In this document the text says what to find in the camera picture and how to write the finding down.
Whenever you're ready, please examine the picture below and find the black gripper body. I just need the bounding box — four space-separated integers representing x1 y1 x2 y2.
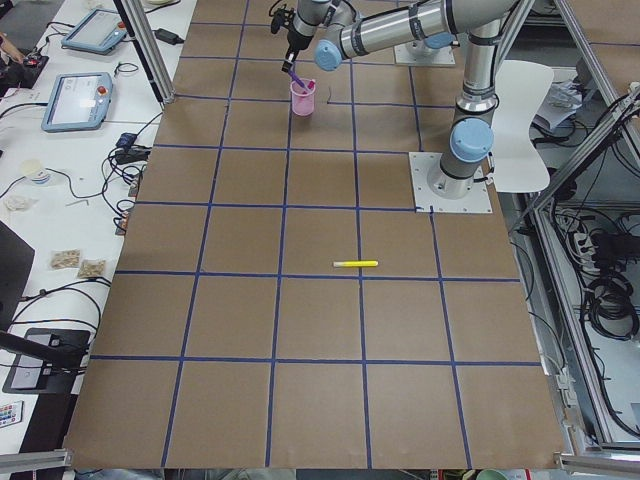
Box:
285 30 307 63

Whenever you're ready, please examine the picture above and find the purple highlighter pen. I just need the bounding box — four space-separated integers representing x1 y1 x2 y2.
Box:
289 70 307 93

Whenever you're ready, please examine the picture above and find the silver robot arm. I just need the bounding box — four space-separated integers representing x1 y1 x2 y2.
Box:
406 32 457 57
269 0 517 199

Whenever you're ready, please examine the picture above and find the pink mesh cup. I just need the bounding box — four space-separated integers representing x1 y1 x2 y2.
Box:
290 79 316 117

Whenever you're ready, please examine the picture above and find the white paper cup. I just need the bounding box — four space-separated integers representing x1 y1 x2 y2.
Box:
20 159 51 185

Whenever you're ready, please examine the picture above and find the black power adapter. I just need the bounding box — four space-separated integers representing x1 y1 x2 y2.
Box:
154 28 184 45

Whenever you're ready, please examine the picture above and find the blue usb hub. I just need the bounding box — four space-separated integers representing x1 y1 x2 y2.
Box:
116 132 137 150

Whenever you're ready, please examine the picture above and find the far teach pendant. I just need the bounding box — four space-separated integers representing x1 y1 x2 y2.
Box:
61 8 127 55

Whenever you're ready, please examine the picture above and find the teach pendant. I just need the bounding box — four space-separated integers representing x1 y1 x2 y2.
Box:
41 72 113 133
61 8 127 55

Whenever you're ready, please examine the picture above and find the yellow highlighter pen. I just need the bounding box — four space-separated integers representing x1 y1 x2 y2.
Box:
332 260 379 268

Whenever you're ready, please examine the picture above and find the near teach pendant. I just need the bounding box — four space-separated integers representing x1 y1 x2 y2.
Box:
41 72 113 133

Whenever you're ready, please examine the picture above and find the white plastic chair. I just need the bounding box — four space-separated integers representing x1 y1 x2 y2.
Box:
491 60 554 193

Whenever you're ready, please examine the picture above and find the snack bag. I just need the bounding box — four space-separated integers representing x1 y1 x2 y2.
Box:
49 249 82 270
77 259 107 279

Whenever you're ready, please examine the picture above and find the black monitor stand base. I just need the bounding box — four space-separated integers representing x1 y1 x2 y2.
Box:
1 328 90 394

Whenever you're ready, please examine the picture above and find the small remote control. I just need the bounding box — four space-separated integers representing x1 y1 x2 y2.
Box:
0 400 24 428

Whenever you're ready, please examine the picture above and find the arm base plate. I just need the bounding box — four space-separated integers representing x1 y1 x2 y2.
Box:
394 43 455 67
408 152 493 214

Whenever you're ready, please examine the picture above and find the aluminium frame post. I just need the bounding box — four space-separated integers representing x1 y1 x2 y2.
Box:
113 0 175 105

